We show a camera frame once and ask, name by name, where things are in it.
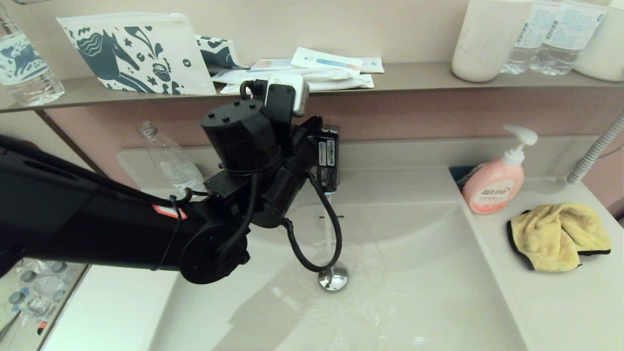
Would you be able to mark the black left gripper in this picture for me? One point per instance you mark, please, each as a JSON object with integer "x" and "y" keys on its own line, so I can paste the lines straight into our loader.
{"x": 312, "y": 156}

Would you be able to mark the chrome faucet with lever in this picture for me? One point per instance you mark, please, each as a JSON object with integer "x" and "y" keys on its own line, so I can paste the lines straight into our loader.
{"x": 331, "y": 180}

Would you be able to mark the yellow cloth with black trim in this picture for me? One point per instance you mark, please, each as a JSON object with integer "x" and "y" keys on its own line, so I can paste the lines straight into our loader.
{"x": 555, "y": 234}

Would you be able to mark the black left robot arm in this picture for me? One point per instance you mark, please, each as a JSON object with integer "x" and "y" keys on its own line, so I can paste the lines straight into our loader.
{"x": 97, "y": 229}

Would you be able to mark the white sink basin vanity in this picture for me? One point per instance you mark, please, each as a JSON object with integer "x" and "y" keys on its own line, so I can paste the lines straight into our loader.
{"x": 438, "y": 292}

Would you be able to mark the flat long white packet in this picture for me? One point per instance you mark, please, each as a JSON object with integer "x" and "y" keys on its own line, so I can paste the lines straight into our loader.
{"x": 341, "y": 85}

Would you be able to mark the white packet with blue stripe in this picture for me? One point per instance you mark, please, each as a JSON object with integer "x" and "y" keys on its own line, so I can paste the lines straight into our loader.
{"x": 325, "y": 60}

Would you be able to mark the pale pink blue packet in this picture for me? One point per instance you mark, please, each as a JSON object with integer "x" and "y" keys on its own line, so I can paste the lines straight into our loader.
{"x": 269, "y": 64}

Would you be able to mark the small white sachet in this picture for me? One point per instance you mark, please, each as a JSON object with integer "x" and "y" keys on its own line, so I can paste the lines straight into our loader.
{"x": 374, "y": 65}

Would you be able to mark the long white wrapped packet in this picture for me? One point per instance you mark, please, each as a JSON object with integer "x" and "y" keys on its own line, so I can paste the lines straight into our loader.
{"x": 234, "y": 77}

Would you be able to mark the folded white blue print pouch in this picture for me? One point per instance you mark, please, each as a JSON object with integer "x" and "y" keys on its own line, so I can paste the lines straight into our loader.
{"x": 218, "y": 52}

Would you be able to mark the empty clear plastic bottle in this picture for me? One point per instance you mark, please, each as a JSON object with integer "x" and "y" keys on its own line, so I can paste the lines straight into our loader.
{"x": 165, "y": 156}

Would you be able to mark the chrome drain stopper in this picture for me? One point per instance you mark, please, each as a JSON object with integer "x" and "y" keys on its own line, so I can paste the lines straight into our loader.
{"x": 334, "y": 280}

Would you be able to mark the dark blue small object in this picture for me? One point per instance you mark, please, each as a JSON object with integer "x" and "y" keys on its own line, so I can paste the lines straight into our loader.
{"x": 458, "y": 174}

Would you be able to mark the white pouch blue horse print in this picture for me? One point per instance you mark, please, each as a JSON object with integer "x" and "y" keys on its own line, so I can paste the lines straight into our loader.
{"x": 144, "y": 57}

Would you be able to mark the pink hand soap pump bottle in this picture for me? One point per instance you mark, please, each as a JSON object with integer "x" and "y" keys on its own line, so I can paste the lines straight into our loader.
{"x": 492, "y": 187}

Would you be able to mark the clear water bottle white label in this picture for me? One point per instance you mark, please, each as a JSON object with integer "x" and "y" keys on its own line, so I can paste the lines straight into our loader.
{"x": 561, "y": 44}
{"x": 520, "y": 57}

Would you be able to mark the water bottle with blue label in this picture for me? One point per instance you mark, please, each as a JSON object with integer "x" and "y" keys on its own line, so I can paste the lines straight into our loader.
{"x": 28, "y": 73}

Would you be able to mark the ribbed white cup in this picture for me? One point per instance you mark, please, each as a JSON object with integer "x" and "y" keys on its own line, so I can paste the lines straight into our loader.
{"x": 603, "y": 48}

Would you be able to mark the plastic-wrapped water bottle pack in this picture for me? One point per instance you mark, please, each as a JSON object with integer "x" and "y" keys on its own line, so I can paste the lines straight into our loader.
{"x": 44, "y": 292}

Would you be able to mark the small red black item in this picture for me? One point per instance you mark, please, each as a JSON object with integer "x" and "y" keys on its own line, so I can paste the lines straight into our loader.
{"x": 43, "y": 326}

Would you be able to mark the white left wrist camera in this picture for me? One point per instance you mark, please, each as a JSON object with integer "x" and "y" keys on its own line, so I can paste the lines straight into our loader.
{"x": 302, "y": 97}

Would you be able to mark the grey wall shelf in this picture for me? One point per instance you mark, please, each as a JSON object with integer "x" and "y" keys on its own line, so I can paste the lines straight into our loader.
{"x": 414, "y": 75}

